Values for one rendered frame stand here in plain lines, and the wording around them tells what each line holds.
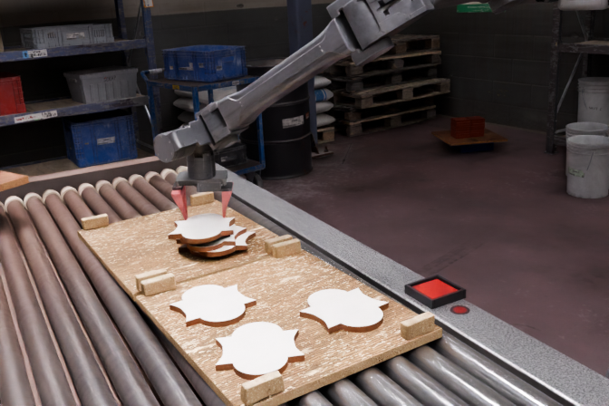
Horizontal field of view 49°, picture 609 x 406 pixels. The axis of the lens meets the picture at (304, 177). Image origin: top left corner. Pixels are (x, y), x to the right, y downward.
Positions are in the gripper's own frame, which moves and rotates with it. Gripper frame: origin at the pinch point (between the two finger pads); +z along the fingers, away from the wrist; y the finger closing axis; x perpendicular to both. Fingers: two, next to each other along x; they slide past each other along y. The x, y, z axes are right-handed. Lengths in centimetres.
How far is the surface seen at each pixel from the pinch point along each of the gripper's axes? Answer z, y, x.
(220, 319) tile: 3.7, 5.7, -37.2
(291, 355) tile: 3, 17, -49
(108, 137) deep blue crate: 76, -120, 395
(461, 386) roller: 6, 40, -55
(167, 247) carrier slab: 5.9, -8.2, -1.9
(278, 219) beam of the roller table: 7.9, 15.4, 17.0
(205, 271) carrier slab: 5.4, 1.1, -15.4
